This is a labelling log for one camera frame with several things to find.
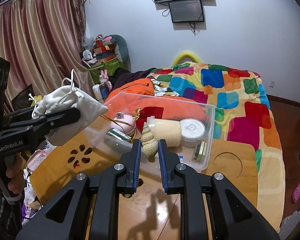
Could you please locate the pink bunny figurine bottle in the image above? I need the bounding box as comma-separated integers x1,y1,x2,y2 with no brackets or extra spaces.
93,69,113,101

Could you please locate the cream frosted plastic jar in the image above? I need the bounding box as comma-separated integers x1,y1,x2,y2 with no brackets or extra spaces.
147,118,181,147

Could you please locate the round white powder puff case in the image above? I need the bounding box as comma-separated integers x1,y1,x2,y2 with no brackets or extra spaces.
180,118,206,147

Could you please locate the clear plastic storage bin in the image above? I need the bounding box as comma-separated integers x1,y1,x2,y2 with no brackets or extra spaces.
84,92,215,172

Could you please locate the orange quilted jacket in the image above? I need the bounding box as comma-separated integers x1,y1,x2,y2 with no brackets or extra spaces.
104,78,207,121

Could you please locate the pink round bottle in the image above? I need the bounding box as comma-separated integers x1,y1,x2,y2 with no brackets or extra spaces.
110,112,136,135

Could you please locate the red velvet pouch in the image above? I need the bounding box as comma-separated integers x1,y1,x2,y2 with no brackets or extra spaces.
135,106,164,132

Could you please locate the white drawstring pouch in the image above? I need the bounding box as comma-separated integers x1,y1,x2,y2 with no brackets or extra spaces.
32,70,108,146

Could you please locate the colourful patchwork blanket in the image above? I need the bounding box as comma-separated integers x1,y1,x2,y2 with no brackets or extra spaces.
149,62,286,230

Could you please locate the small black wall monitor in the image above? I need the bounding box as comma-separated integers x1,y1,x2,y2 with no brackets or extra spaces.
169,0,205,23

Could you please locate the pink croc shoe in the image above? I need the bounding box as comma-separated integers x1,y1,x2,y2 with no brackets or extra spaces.
292,181,300,203

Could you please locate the pile of toys and boxes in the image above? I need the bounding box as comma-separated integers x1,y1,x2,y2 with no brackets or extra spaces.
81,34,129,68

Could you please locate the pink striped curtain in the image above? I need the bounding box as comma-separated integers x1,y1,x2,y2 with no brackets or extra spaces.
0,0,94,112

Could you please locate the wall power socket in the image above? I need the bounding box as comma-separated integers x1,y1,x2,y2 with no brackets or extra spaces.
269,81,275,88

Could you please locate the beige spiral seashell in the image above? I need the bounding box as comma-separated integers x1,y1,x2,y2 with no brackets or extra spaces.
140,122,158,163

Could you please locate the yellow foam ring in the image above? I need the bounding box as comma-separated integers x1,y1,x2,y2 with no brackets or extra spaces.
171,51,203,67

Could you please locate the blue Max staples box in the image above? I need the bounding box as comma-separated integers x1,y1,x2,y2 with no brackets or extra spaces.
178,155,185,164

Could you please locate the person's left hand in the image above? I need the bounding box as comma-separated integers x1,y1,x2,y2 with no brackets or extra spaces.
6,153,25,194

